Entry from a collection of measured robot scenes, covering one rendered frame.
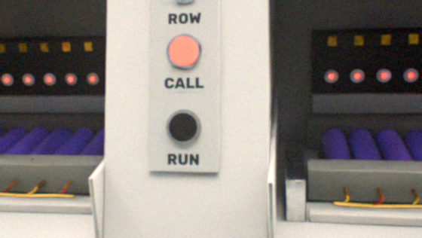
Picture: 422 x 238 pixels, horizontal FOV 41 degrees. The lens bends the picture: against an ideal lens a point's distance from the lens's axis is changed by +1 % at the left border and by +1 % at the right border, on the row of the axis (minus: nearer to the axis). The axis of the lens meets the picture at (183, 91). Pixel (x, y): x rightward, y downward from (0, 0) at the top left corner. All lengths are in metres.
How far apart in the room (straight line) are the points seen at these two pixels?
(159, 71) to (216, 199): 0.08
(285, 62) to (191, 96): 0.21
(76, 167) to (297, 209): 0.15
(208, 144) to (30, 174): 0.16
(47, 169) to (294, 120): 0.22
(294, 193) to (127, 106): 0.11
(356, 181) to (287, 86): 0.16
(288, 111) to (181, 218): 0.22
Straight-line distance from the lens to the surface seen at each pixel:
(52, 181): 0.41
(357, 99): 0.48
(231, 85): 0.31
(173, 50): 0.31
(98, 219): 0.32
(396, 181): 0.38
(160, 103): 0.31
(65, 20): 0.56
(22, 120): 0.51
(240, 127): 0.31
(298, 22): 0.52
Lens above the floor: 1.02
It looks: 4 degrees up
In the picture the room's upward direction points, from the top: straight up
